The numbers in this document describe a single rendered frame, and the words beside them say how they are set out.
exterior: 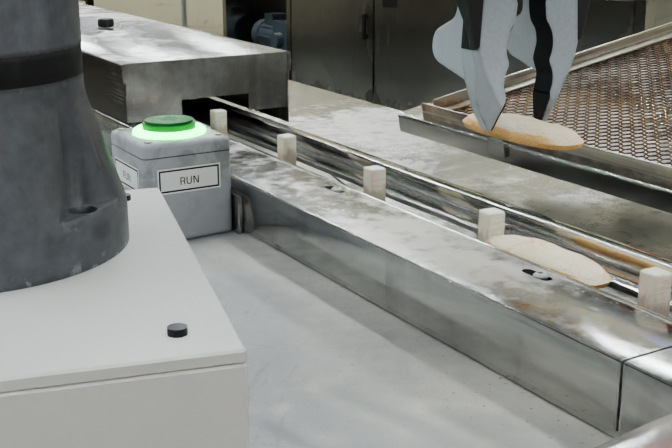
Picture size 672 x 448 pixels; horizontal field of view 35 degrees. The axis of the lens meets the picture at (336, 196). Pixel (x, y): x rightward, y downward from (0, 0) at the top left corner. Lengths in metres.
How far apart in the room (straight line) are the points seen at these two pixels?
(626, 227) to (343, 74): 3.98
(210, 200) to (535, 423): 0.36
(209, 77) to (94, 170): 0.55
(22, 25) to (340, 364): 0.25
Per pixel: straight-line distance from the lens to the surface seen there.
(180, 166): 0.79
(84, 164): 0.52
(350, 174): 0.87
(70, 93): 0.51
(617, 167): 0.75
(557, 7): 0.68
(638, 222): 0.88
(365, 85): 4.65
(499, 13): 0.65
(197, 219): 0.81
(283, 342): 0.62
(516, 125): 0.67
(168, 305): 0.46
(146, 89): 1.04
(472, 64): 0.65
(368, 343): 0.62
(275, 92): 1.10
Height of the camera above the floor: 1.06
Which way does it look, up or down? 15 degrees down
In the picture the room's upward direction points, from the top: straight up
